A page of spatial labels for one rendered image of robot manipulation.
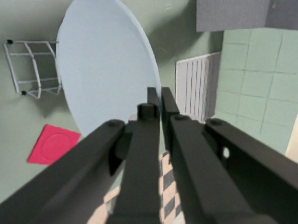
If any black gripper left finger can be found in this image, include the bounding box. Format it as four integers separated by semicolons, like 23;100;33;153
0;87;162;224

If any grey wire dish rack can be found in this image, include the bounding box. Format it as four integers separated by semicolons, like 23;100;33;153
3;39;64;99

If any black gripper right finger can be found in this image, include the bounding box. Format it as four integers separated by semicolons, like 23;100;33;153
161;87;298;224

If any pink-red square coaster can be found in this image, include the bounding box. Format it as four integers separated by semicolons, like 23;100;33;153
27;124;81;165

